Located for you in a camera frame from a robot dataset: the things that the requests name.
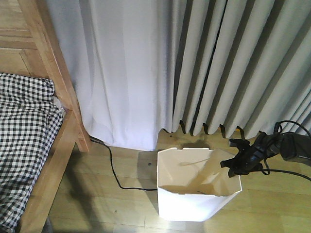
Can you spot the black white checkered bedding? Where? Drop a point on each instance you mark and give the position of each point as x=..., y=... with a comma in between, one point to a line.
x=29, y=124

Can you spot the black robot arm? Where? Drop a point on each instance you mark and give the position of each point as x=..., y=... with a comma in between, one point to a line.
x=291, y=146

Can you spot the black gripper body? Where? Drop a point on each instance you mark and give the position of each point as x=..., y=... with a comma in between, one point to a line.
x=249, y=157

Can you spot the wooden bed frame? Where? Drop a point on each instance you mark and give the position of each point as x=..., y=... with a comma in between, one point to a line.
x=29, y=47

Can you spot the white sheer curtain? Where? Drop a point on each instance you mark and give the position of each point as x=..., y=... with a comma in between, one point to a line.
x=121, y=58

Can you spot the light blue pleated curtain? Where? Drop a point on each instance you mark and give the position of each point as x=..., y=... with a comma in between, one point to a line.
x=240, y=64

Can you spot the white plastic trash bin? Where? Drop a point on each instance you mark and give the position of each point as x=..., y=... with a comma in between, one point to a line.
x=192, y=185

